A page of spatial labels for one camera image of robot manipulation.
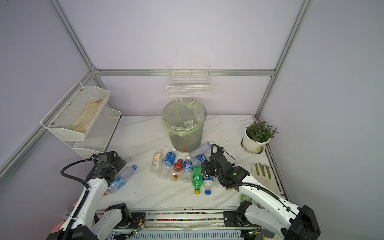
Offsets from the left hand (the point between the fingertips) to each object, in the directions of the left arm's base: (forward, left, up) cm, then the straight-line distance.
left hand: (114, 167), depth 81 cm
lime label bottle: (-13, -71, -6) cm, 73 cm away
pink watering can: (-28, +14, +1) cm, 31 cm away
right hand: (0, -51, +3) cm, 51 cm away
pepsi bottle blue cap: (-6, -52, -5) cm, 53 cm away
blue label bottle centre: (0, -41, -3) cm, 41 cm away
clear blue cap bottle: (-5, -5, -3) cm, 8 cm away
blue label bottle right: (-6, -57, -5) cm, 58 cm away
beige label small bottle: (+6, -21, -4) cm, 23 cm away
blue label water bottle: (+7, -47, -3) cm, 47 cm away
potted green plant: (+17, -82, +8) cm, 84 cm away
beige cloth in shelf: (+20, +14, +20) cm, 31 cm away
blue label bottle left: (+6, -29, -5) cm, 30 cm away
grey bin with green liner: (+35, -36, +3) cm, 50 cm away
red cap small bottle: (-2, -34, -5) cm, 34 cm away
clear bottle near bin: (+19, -51, -9) cm, 56 cm away
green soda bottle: (-4, -46, -4) cm, 47 cm away
